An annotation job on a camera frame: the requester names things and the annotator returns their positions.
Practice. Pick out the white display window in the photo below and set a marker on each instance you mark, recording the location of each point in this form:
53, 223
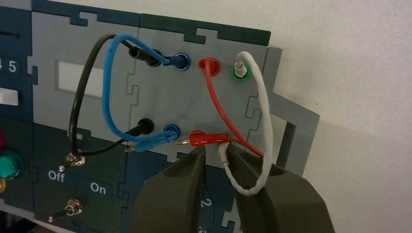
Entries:
66, 80

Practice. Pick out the teal push button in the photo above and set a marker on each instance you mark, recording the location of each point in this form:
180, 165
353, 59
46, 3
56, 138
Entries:
9, 164

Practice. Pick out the dark green grey task box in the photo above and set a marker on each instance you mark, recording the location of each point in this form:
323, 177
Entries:
161, 96

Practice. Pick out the yellow push button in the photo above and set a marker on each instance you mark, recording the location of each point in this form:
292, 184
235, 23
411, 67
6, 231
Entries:
2, 185

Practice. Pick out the white slider knob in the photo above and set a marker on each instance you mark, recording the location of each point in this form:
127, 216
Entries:
8, 97

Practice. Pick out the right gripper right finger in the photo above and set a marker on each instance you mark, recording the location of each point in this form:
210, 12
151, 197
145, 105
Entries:
283, 205

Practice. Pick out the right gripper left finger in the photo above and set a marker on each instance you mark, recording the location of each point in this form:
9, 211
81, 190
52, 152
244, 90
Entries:
173, 199

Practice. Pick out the metal toggle switch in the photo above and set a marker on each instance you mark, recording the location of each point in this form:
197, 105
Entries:
75, 159
73, 207

